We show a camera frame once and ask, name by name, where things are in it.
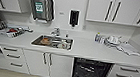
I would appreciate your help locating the steel kitchen sink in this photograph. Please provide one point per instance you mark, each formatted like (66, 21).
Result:
(38, 43)

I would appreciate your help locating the chrome sink faucet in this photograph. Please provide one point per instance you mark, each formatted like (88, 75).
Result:
(56, 31)

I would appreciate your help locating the white upper wall cabinet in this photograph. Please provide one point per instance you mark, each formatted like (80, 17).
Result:
(122, 10)

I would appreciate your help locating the steel paper towel dispenser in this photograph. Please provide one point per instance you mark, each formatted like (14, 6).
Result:
(40, 9)

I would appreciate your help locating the stack of white plates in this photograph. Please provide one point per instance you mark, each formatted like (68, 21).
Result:
(112, 41)

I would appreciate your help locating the white cup on plate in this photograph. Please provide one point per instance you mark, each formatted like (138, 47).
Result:
(64, 44)

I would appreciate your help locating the orange bowl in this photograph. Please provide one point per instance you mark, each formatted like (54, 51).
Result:
(45, 40)

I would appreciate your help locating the black soap dispenser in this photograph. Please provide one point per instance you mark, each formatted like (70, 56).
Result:
(74, 18)

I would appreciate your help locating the white under-sink cabinet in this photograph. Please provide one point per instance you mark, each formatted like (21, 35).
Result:
(49, 64)

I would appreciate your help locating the blue dish soap bottle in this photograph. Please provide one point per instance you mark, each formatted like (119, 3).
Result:
(97, 37)

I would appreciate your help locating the white wall outlet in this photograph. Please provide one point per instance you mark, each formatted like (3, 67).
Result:
(84, 27)

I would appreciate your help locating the small clear bottle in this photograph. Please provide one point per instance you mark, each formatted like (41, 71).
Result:
(101, 39)

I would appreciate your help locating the dish rack with utensils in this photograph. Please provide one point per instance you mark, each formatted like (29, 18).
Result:
(10, 30)

